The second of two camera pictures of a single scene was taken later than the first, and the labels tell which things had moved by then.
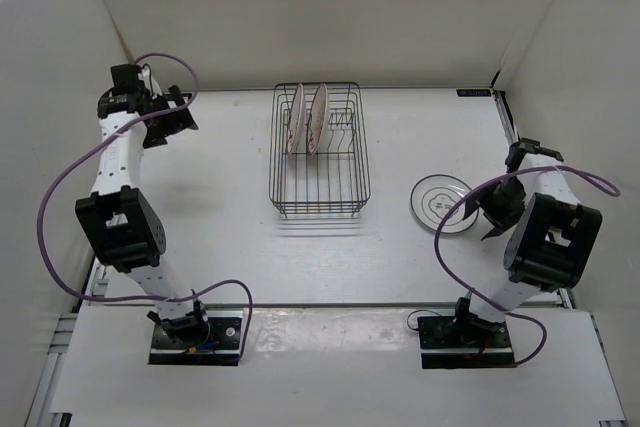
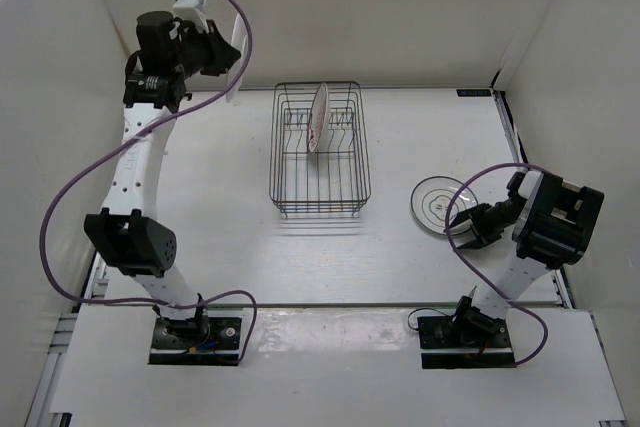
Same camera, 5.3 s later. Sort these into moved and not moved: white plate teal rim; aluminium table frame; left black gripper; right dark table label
Moved: left black gripper
Not moved: right dark table label; aluminium table frame; white plate teal rim
